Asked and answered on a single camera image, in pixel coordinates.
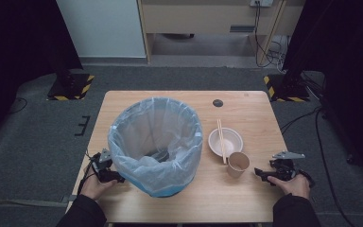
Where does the left hand-held gripper cable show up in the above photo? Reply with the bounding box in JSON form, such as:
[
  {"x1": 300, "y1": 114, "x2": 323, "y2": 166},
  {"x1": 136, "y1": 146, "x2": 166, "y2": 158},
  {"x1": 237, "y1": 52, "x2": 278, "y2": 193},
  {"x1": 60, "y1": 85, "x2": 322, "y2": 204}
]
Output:
[{"x1": 77, "y1": 150, "x2": 96, "y2": 196}]

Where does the person's right hand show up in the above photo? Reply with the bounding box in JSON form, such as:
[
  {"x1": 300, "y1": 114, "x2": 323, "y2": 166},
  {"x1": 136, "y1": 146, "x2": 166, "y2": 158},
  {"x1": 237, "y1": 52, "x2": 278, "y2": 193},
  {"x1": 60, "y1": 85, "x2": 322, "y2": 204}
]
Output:
[{"x1": 267, "y1": 173, "x2": 312, "y2": 201}]

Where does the white paper bowl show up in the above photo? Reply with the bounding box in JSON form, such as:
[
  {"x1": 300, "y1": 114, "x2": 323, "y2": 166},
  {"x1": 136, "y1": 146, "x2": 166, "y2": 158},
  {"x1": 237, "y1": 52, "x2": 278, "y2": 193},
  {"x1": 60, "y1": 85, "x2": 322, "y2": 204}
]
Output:
[{"x1": 207, "y1": 127, "x2": 244, "y2": 158}]

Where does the right hand-held gripper cable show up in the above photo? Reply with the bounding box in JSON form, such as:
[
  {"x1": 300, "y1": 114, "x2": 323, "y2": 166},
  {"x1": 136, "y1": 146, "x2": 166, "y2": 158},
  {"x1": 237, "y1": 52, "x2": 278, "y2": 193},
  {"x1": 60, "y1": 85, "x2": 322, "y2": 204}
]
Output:
[{"x1": 297, "y1": 169, "x2": 317, "y2": 189}]

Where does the blue trash bin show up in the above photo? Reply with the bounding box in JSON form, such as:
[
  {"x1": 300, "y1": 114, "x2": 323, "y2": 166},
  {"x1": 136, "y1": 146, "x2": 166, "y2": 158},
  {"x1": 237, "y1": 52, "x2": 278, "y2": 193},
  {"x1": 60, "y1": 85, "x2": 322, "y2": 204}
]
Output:
[{"x1": 118, "y1": 171, "x2": 197, "y2": 199}]

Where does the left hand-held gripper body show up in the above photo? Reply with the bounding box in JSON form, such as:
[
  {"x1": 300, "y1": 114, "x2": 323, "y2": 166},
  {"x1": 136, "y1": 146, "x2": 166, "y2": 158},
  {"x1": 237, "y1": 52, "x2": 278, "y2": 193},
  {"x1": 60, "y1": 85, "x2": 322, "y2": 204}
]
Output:
[{"x1": 89, "y1": 148, "x2": 114, "y2": 183}]

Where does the brown paper cup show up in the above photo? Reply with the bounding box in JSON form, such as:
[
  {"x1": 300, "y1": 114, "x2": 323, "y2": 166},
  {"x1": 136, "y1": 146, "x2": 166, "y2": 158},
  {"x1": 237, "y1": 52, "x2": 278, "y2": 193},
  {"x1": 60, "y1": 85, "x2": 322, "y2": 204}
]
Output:
[{"x1": 226, "y1": 151, "x2": 251, "y2": 179}]

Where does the wall power socket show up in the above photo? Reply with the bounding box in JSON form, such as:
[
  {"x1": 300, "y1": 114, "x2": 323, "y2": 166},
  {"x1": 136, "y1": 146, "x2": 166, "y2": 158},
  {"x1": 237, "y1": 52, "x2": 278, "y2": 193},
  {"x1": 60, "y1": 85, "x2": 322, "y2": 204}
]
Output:
[{"x1": 250, "y1": 0, "x2": 274, "y2": 9}]

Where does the wooden chopstick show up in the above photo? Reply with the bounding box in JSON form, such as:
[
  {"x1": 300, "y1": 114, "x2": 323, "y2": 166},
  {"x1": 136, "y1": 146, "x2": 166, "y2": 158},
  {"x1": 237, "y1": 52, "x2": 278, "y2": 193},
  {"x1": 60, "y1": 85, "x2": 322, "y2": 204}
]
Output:
[
  {"x1": 216, "y1": 118, "x2": 226, "y2": 165},
  {"x1": 218, "y1": 118, "x2": 228, "y2": 166}
]

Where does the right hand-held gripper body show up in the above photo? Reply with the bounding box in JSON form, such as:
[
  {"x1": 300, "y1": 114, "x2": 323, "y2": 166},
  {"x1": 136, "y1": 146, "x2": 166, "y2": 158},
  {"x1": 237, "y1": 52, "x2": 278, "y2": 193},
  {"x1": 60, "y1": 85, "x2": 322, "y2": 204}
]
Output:
[{"x1": 268, "y1": 150, "x2": 306, "y2": 182}]

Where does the black stand with striped base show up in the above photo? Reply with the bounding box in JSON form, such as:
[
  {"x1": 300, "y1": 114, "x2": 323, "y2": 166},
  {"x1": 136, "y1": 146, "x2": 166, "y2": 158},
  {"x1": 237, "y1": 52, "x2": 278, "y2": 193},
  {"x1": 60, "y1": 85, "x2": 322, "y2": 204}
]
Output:
[
  {"x1": 46, "y1": 56, "x2": 95, "y2": 102},
  {"x1": 263, "y1": 67, "x2": 311, "y2": 103}
]

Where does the person's left hand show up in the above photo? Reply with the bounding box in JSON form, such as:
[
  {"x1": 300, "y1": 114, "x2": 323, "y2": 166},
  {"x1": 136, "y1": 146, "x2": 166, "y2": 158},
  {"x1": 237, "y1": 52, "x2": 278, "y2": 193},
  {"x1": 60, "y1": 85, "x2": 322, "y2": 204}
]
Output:
[{"x1": 79, "y1": 170, "x2": 119, "y2": 201}]

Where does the bundle of black cables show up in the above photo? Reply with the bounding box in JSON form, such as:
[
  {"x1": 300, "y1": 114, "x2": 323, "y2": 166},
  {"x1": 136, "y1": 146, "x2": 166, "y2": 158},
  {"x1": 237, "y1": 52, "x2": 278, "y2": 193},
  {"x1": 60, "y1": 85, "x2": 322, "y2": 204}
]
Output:
[{"x1": 253, "y1": 1, "x2": 287, "y2": 69}]

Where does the hand-held gripper cable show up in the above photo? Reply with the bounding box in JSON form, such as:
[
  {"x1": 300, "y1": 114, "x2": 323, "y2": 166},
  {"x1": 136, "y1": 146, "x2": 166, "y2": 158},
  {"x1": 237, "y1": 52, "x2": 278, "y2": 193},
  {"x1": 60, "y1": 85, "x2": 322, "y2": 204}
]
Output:
[
  {"x1": 77, "y1": 150, "x2": 96, "y2": 196},
  {"x1": 297, "y1": 169, "x2": 317, "y2": 189}
]

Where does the long black floor cable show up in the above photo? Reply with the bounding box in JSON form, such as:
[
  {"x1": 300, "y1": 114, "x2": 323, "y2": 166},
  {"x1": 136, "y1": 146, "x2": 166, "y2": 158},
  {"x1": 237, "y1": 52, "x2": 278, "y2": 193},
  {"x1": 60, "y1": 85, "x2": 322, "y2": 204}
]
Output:
[{"x1": 279, "y1": 106, "x2": 357, "y2": 227}]

